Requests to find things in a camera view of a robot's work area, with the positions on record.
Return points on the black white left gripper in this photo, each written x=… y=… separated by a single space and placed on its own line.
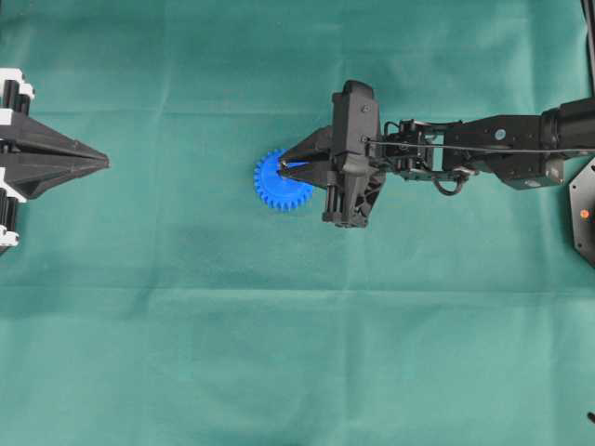
x=24 y=182

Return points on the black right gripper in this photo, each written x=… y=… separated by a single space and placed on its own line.
x=354 y=183

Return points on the blue plastic gear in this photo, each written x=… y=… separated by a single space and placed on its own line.
x=278 y=193

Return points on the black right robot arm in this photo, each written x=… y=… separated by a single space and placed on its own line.
x=523 y=151

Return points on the green table cloth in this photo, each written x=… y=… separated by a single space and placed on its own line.
x=161 y=302

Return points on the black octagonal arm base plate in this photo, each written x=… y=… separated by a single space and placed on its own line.
x=582 y=196

